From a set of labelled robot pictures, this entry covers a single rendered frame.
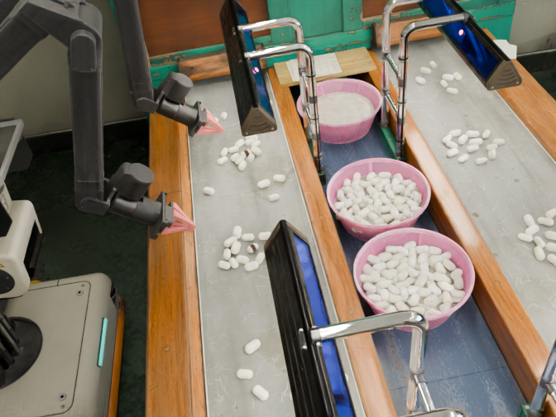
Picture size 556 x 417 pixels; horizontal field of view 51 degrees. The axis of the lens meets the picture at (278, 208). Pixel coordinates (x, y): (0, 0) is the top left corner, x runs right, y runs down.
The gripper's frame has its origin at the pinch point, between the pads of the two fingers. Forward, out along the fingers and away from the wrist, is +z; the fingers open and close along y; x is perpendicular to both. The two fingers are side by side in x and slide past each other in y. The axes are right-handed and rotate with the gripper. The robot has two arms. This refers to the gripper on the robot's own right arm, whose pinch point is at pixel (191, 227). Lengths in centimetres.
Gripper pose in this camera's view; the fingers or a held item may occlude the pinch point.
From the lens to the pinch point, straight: 137.0
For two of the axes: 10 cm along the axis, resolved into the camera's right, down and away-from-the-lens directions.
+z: 8.2, 3.3, 4.7
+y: -1.5, -6.7, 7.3
